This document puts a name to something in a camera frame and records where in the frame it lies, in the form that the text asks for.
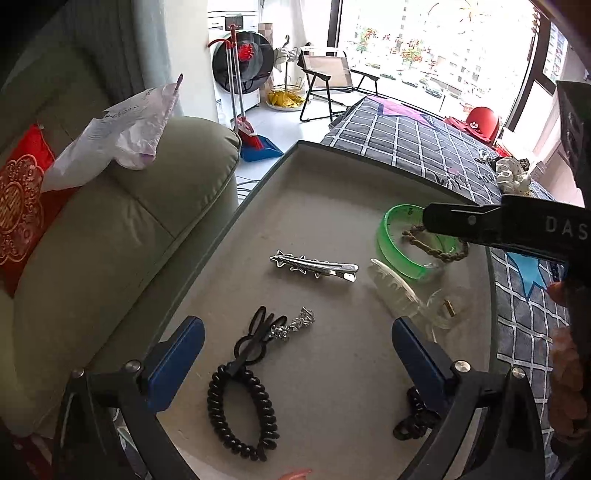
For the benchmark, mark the beige dotted scrunchie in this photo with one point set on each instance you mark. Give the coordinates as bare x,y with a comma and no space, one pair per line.
513,184
508,165

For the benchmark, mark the white plastic bag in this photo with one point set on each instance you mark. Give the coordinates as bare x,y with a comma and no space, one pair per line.
124,134

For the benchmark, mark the green leather sofa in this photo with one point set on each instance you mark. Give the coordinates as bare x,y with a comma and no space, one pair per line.
138,230

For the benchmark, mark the green plastic bangle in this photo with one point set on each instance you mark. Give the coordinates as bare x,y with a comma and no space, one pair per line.
388,251

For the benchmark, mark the red patterned cushion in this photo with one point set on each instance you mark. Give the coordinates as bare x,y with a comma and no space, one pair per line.
23,207

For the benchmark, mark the red broom with dustpan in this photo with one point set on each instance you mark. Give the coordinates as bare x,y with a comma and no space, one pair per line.
263,148

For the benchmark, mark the silver rhinestone hair pin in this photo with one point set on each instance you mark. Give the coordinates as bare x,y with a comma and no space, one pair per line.
300,319

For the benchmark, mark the red plastic chair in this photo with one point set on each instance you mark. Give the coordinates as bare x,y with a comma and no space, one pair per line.
484,121

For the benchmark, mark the beige folding chair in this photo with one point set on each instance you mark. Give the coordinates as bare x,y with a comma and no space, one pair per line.
323,69

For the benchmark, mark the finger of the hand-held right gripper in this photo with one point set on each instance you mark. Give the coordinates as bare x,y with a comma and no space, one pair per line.
461,222

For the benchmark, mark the white sheer curtain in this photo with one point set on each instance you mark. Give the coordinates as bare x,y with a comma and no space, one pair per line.
302,23

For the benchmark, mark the person's right hand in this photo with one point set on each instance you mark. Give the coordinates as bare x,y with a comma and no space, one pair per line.
564,369

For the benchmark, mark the red cloth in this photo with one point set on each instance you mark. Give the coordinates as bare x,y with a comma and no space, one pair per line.
457,124

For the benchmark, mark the silver star hair clip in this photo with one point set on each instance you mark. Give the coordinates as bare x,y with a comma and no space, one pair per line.
318,266

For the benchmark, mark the grey plaid star blanket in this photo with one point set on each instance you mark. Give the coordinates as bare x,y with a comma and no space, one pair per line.
415,138

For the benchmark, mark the small pink object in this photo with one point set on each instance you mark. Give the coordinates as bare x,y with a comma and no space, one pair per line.
295,474

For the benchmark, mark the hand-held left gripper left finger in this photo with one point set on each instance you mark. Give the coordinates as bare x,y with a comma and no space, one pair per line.
178,362

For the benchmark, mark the white washing machine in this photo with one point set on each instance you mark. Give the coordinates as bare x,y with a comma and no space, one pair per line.
220,99

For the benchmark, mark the grey tray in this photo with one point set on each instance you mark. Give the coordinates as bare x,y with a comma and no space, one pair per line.
323,207

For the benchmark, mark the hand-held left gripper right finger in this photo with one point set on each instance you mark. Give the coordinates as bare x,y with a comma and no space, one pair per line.
418,364

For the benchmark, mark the clear plastic hair claw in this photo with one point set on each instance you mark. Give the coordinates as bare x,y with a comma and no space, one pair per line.
397,286

